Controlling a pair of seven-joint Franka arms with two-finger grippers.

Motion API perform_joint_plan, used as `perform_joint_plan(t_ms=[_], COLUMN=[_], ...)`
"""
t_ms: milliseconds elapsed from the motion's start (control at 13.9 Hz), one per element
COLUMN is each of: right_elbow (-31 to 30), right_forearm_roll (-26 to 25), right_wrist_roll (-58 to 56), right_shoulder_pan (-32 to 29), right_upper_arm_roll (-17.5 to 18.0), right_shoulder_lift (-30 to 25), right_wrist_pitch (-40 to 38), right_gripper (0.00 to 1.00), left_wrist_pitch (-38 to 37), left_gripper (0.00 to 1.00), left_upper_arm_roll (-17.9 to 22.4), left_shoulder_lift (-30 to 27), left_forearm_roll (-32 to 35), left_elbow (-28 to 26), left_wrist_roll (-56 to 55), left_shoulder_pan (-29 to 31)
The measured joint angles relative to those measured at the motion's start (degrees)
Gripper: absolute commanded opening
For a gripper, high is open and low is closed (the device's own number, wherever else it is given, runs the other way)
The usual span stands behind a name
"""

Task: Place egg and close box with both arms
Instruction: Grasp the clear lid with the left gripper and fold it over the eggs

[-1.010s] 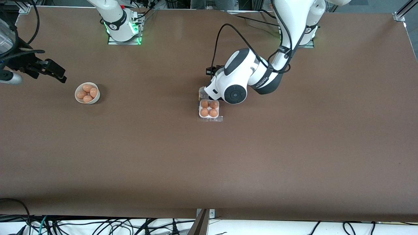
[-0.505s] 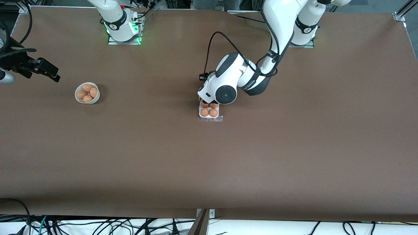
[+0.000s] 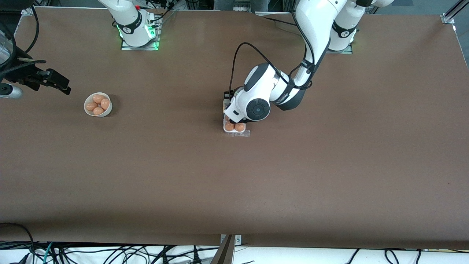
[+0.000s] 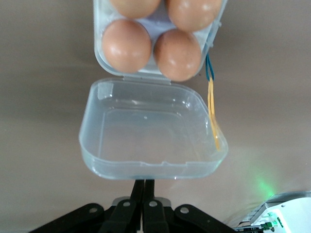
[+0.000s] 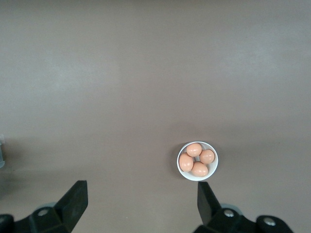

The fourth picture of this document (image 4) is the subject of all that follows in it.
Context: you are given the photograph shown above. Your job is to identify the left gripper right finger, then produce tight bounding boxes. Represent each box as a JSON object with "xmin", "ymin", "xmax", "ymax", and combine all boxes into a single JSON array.
[{"xmin": 142, "ymin": 179, "xmax": 170, "ymax": 233}]

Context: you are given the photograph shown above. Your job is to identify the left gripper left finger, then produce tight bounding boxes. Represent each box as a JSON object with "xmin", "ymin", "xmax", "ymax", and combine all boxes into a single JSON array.
[{"xmin": 99, "ymin": 179, "xmax": 145, "ymax": 233}]

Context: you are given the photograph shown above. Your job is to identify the clear plastic egg box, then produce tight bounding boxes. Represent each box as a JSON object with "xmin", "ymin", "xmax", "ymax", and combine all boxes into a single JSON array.
[{"xmin": 79, "ymin": 0, "xmax": 229, "ymax": 181}]

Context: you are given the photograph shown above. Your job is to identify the brown egg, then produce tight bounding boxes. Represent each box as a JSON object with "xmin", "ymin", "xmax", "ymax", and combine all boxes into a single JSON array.
[
  {"xmin": 167, "ymin": 0, "xmax": 223, "ymax": 32},
  {"xmin": 101, "ymin": 19, "xmax": 153, "ymax": 74},
  {"xmin": 110, "ymin": 0, "xmax": 162, "ymax": 19},
  {"xmin": 153, "ymin": 29, "xmax": 202, "ymax": 82}
]

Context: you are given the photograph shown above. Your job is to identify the blue rubber band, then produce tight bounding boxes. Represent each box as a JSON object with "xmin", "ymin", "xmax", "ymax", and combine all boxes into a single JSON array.
[{"xmin": 206, "ymin": 54, "xmax": 216, "ymax": 81}]

